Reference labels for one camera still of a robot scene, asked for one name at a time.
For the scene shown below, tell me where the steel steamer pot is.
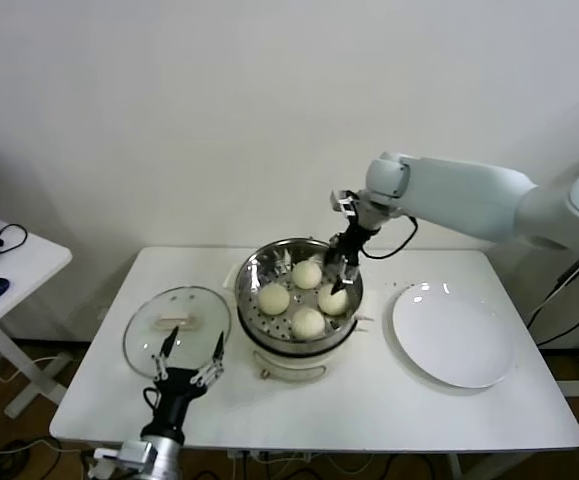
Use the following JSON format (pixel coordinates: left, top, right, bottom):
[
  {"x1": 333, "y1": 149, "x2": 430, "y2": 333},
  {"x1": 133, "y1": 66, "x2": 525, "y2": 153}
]
[{"x1": 223, "y1": 264, "x2": 376, "y2": 384}]

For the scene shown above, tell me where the black floor cable bundle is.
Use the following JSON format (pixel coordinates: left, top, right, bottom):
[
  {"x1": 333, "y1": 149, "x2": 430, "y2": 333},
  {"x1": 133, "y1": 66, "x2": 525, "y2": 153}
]
[{"x1": 0, "y1": 437, "x2": 103, "y2": 474}]

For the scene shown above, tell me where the white table leg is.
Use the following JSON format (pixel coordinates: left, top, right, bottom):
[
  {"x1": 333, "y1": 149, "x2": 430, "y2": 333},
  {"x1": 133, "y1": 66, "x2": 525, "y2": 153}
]
[{"x1": 447, "y1": 452, "x2": 523, "y2": 480}]

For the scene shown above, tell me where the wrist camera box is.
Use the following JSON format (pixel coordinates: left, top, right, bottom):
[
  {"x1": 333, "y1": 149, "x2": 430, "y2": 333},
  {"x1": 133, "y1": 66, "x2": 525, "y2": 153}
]
[
  {"x1": 329, "y1": 189, "x2": 361, "y2": 219},
  {"x1": 91, "y1": 439, "x2": 159, "y2": 476}
]

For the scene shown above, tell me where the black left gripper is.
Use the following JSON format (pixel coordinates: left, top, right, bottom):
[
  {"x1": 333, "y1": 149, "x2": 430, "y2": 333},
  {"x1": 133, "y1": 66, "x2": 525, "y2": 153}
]
[{"x1": 140, "y1": 325, "x2": 226, "y2": 442}]

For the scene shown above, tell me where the white steamed baozi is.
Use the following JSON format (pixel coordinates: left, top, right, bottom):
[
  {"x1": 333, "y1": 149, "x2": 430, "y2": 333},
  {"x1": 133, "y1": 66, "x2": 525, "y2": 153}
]
[
  {"x1": 317, "y1": 283, "x2": 350, "y2": 317},
  {"x1": 291, "y1": 306, "x2": 326, "y2": 340},
  {"x1": 258, "y1": 283, "x2": 292, "y2": 317},
  {"x1": 291, "y1": 260, "x2": 323, "y2": 291}
]

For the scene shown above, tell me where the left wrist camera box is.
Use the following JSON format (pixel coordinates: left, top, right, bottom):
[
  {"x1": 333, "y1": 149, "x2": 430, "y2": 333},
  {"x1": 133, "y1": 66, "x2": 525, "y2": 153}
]
[{"x1": 91, "y1": 439, "x2": 159, "y2": 476}]

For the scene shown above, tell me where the white round plate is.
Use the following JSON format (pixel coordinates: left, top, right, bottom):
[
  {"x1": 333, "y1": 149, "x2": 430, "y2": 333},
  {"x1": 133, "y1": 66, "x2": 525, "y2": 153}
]
[{"x1": 391, "y1": 282, "x2": 515, "y2": 390}]

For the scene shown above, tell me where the white computer desk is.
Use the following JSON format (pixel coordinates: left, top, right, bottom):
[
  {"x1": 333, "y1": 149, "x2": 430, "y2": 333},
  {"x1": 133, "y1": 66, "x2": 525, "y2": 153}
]
[{"x1": 0, "y1": 219, "x2": 74, "y2": 421}]

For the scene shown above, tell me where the stainless steel steamer basket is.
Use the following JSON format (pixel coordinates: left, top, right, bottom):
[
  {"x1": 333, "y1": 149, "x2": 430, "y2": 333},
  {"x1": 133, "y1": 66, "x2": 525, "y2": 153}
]
[{"x1": 232, "y1": 238, "x2": 365, "y2": 354}]

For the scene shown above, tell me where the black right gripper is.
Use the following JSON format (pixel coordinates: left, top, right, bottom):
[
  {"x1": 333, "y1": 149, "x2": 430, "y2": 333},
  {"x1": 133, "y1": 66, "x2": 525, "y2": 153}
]
[{"x1": 323, "y1": 221, "x2": 371, "y2": 297}]

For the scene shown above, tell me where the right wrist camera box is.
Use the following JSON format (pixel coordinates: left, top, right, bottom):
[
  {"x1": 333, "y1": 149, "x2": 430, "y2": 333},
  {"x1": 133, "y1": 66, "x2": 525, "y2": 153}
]
[{"x1": 329, "y1": 189, "x2": 361, "y2": 219}]

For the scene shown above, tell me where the glass pot lid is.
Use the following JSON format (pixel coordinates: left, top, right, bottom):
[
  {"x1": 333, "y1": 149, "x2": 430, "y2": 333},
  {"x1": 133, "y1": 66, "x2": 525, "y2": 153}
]
[{"x1": 122, "y1": 285, "x2": 233, "y2": 381}]

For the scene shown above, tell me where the white floor cable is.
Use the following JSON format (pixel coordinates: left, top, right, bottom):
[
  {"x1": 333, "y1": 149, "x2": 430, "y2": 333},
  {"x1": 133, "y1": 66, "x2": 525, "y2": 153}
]
[{"x1": 0, "y1": 355, "x2": 68, "y2": 387}]

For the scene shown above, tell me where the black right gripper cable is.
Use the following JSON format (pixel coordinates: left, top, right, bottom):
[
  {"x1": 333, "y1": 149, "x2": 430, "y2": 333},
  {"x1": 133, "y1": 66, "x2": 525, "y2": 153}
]
[{"x1": 363, "y1": 215, "x2": 419, "y2": 262}]

